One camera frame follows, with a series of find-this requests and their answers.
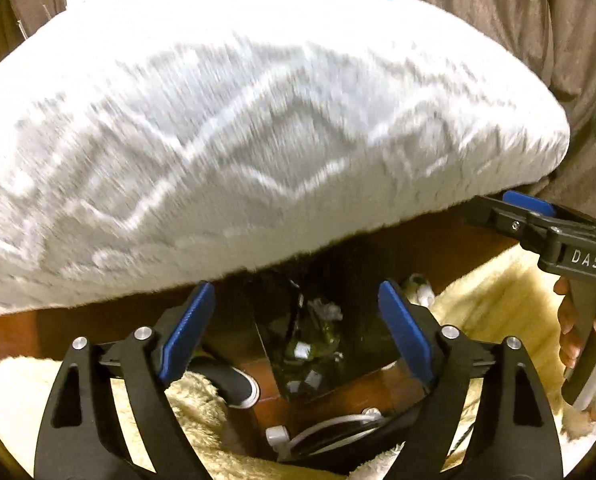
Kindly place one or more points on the white shoe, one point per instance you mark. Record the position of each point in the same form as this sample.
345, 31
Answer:
420, 290

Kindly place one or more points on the crumpled clear plastic wrapper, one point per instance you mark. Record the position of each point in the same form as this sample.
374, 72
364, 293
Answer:
325, 310

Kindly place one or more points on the brown curtain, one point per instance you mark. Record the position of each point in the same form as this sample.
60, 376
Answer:
502, 35

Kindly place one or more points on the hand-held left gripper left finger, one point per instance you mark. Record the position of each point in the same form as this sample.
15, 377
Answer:
188, 330

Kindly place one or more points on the black sneaker with white sole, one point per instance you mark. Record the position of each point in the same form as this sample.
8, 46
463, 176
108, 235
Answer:
228, 380

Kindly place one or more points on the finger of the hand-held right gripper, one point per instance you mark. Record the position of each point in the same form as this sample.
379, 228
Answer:
507, 222
527, 202

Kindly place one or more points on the person's right hand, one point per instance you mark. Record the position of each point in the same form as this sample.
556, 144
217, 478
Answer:
566, 330

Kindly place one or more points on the white paper scrap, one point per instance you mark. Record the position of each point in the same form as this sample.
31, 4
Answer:
303, 350

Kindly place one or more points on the grey textured plush blanket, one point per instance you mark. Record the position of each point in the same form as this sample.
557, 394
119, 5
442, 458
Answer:
228, 135

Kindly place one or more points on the black trash bag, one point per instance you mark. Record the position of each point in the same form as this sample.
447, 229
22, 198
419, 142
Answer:
278, 320

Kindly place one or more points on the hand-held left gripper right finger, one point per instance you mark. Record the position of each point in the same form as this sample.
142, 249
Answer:
402, 330

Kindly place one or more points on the cream fluffy rug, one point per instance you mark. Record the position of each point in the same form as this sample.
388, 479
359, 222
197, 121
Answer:
487, 310

